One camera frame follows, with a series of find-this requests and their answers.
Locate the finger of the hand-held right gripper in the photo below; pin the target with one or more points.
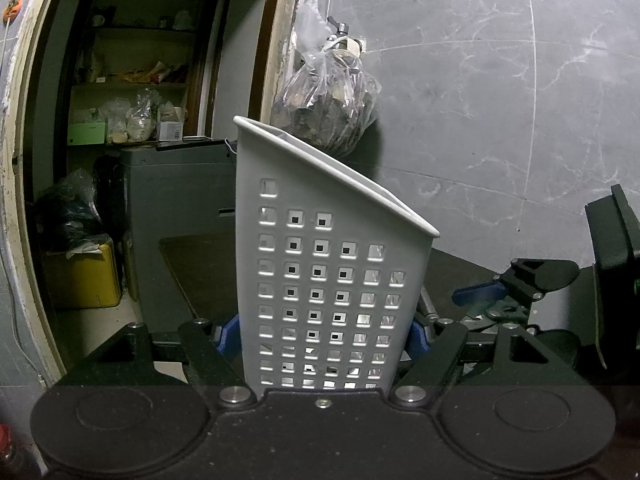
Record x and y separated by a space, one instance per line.
475 292

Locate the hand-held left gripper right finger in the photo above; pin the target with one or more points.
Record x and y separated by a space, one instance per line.
416 340

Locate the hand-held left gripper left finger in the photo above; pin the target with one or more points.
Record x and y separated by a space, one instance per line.
229 335

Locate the white perforated utensil basket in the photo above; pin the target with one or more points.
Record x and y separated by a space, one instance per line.
300 185

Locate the grey washing machine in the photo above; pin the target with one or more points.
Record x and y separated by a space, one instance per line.
175 200

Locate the yellow box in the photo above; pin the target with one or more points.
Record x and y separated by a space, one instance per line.
85 280

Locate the black plastic bag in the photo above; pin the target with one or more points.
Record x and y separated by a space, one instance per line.
65 210

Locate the small white box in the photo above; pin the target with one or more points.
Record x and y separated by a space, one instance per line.
170 131

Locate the small clear food bag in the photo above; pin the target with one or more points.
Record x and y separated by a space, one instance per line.
116 125
142 117

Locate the clear plastic bag of dried goods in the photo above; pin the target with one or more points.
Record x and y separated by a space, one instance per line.
325 105

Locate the green box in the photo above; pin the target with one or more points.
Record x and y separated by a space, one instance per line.
87 134

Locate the wooden shelf unit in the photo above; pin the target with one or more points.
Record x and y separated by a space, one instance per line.
135 86

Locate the wall tap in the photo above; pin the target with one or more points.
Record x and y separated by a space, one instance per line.
345 45

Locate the orange wall hanger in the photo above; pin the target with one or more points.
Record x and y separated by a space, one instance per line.
12 7

